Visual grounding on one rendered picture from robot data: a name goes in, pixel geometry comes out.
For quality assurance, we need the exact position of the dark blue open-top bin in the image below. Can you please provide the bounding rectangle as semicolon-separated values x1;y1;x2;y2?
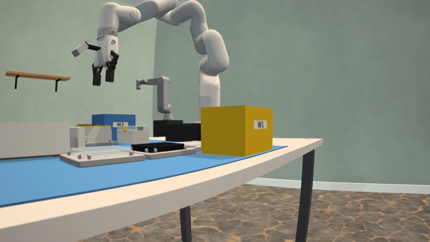
92;114;135;141

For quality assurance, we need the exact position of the blue flat mat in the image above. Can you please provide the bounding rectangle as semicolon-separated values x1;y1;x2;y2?
0;145;288;208

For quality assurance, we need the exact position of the yellow box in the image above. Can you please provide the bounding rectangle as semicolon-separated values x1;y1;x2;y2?
201;105;273;157

